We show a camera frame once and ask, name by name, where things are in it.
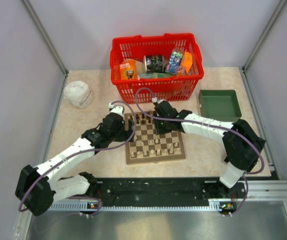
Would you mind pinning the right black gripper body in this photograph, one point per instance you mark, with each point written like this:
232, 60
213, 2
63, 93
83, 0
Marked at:
161, 126

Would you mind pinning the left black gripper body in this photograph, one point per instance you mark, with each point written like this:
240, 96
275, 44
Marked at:
122, 135

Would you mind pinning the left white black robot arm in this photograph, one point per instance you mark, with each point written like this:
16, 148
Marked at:
40, 186

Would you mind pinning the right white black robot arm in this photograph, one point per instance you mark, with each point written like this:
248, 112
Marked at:
242, 145

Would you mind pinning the wooden chess board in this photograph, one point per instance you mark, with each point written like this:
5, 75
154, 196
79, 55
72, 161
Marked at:
149, 147

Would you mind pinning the red plastic shopping basket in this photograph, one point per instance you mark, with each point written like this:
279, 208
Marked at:
136, 47

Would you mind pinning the green pouch package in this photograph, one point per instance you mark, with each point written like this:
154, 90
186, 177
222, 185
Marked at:
155, 75

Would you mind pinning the black printed can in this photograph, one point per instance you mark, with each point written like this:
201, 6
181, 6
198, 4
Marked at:
154, 63

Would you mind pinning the white crumpled cloth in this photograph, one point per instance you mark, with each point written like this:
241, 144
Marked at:
78, 94

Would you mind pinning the blue snack package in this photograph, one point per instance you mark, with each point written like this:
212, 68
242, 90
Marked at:
174, 60

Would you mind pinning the orange razor package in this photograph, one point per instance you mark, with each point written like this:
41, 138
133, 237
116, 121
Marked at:
128, 70

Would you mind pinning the orange carton package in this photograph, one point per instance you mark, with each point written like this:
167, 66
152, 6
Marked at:
185, 65

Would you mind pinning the green plastic tray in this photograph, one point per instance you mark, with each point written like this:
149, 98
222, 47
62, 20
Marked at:
221, 105

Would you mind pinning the black mounting base rail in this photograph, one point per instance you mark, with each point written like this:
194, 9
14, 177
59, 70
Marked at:
161, 191

